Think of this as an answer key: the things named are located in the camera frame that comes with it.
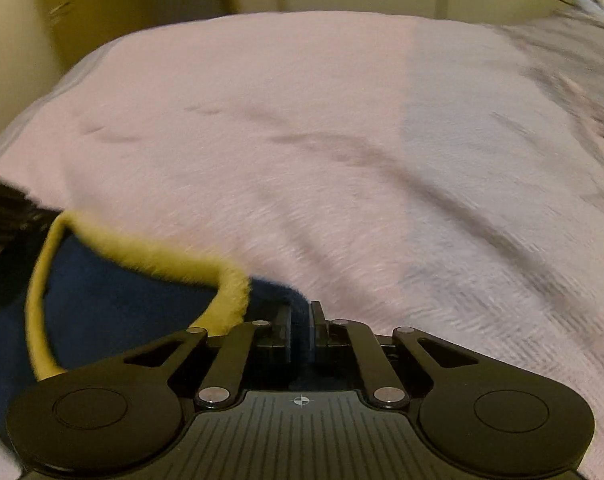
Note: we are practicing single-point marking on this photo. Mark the navy printed fleece pajama top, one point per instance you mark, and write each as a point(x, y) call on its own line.
point(107, 310)

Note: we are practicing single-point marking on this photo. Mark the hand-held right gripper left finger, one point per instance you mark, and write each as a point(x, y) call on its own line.
point(282, 332)

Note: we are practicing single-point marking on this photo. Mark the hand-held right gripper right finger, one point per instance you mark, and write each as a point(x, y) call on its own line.
point(318, 332)

